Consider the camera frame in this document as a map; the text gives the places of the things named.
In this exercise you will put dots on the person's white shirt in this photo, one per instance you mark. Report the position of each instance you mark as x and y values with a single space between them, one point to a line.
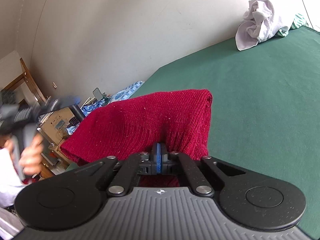
10 180

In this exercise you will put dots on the wooden chair frame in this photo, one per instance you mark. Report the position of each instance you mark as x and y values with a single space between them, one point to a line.
27 80

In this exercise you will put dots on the small standing mirror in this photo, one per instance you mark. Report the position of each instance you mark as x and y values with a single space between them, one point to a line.
97 93

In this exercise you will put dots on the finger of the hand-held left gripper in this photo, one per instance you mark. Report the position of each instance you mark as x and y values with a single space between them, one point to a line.
62 101

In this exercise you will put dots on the white crumpled garment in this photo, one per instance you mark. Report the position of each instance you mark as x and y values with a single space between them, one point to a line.
260 22

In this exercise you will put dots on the person's grey pants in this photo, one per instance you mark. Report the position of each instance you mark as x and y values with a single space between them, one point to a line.
8 223

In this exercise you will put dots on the blue patterned towel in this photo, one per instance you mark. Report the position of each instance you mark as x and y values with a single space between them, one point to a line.
125 93

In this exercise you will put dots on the green striped cloth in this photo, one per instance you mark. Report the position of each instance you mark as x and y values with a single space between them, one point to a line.
298 21

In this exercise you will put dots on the green table cover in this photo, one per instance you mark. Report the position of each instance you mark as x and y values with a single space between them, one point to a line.
262 100

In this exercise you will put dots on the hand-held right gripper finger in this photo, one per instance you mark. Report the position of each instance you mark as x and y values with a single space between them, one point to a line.
161 160
157 160

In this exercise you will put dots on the person's left hand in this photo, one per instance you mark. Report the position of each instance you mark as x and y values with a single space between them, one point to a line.
32 157

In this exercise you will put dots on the red knit sweater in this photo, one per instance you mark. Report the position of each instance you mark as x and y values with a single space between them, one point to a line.
140 120

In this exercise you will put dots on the cardboard box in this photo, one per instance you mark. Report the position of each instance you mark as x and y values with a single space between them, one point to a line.
57 125

